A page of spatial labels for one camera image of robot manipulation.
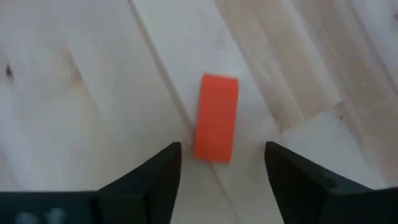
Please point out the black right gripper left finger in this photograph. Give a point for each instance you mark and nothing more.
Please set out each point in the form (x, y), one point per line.
(140, 193)

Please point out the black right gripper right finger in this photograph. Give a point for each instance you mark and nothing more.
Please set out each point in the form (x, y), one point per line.
(311, 199)

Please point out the orange eraser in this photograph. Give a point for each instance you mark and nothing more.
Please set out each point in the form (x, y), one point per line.
(217, 118)

